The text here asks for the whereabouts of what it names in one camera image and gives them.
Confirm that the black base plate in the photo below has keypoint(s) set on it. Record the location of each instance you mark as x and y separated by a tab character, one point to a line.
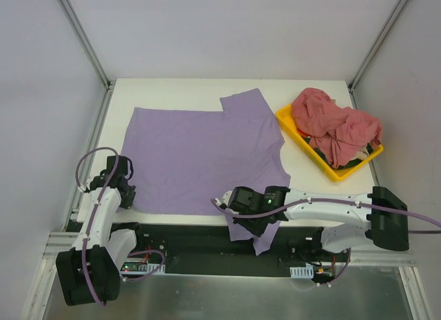
208	250

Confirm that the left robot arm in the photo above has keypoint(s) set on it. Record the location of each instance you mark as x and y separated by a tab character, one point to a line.
89	272

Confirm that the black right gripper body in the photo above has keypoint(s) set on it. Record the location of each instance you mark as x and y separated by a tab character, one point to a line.
251	223

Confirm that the white cloth in tray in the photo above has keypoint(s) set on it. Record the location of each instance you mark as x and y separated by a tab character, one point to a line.
362	154

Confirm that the yellow plastic tray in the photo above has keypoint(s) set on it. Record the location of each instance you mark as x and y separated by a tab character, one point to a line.
287	125

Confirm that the purple t shirt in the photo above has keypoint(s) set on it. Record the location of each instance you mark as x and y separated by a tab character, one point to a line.
183	159

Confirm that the right aluminium frame post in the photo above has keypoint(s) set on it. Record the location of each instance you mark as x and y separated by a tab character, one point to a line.
397	11

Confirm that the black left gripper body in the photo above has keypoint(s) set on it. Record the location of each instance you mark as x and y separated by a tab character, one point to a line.
127	194

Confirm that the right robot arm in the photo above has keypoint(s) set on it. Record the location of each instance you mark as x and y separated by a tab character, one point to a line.
377	217

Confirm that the aluminium frame post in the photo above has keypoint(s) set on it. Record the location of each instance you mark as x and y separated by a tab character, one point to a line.
397	11
79	32

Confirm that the pink t shirt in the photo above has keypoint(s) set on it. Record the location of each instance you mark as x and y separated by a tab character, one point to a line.
316	115

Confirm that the green t shirt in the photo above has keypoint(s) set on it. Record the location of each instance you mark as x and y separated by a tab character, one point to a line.
336	153

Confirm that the white slotted cable duct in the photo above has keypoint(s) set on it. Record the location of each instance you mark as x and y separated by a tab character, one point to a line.
139	269

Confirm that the left aluminium frame post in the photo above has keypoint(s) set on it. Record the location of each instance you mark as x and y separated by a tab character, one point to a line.
79	32

